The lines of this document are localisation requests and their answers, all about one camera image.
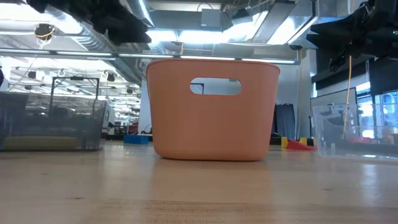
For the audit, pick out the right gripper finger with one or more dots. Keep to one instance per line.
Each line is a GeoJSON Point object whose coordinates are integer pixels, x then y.
{"type": "Point", "coordinates": [337, 40]}
{"type": "Point", "coordinates": [339, 23]}

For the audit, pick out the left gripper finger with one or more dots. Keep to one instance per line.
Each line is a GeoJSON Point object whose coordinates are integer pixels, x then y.
{"type": "Point", "coordinates": [130, 34]}

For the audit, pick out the long red block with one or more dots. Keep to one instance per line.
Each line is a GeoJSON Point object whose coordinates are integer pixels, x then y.
{"type": "Point", "coordinates": [360, 140]}

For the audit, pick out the blue block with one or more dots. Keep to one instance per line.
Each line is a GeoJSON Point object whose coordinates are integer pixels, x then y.
{"type": "Point", "coordinates": [136, 139]}

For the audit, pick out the orange plastic basket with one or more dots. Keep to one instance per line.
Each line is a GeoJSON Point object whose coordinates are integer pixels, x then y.
{"type": "Point", "coordinates": [211, 130]}

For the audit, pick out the long yellow block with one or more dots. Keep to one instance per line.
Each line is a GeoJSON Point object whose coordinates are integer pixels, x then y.
{"type": "Point", "coordinates": [40, 143]}

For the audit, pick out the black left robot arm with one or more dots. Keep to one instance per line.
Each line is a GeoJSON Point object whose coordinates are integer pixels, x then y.
{"type": "Point", "coordinates": [36, 5]}

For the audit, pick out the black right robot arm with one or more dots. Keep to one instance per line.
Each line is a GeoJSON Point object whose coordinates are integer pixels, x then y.
{"type": "Point", "coordinates": [391, 40]}

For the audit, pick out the long ceiling light strip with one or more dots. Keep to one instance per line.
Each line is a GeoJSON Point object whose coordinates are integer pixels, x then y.
{"type": "Point", "coordinates": [140, 55]}

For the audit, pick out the black ceiling spotlight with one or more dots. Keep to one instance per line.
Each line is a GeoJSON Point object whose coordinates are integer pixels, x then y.
{"type": "Point", "coordinates": [129, 90]}
{"type": "Point", "coordinates": [111, 77]}

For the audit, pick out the grey partition panel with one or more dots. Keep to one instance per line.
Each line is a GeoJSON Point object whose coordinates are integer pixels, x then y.
{"type": "Point", "coordinates": [332, 97]}

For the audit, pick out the black ceiling dome device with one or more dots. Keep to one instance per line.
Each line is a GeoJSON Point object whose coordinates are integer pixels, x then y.
{"type": "Point", "coordinates": [45, 31]}

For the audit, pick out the slanted silver ceiling panel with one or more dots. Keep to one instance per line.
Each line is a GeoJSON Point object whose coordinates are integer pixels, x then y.
{"type": "Point", "coordinates": [273, 21]}

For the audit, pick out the grey ceiling box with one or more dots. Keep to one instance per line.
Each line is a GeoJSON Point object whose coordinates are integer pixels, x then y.
{"type": "Point", "coordinates": [211, 18]}

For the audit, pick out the red chair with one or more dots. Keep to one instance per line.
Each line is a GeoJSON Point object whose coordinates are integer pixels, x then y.
{"type": "Point", "coordinates": [133, 128]}

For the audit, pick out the dark curtain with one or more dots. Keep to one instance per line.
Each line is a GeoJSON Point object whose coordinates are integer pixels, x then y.
{"type": "Point", "coordinates": [286, 121]}

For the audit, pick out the clear plastic container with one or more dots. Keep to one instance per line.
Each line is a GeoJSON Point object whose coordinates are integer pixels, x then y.
{"type": "Point", "coordinates": [329, 151]}

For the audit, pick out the smoky grey transparent container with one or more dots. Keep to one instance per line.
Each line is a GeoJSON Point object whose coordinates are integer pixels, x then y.
{"type": "Point", "coordinates": [62, 124]}

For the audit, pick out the silver spiral ceiling duct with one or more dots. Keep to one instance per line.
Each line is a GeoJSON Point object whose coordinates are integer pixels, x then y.
{"type": "Point", "coordinates": [145, 15]}

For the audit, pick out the black wall camera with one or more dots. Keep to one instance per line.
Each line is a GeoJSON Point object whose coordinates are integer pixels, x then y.
{"type": "Point", "coordinates": [295, 47]}

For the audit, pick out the black metal rack frame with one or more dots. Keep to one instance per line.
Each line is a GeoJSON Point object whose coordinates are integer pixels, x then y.
{"type": "Point", "coordinates": [74, 78]}

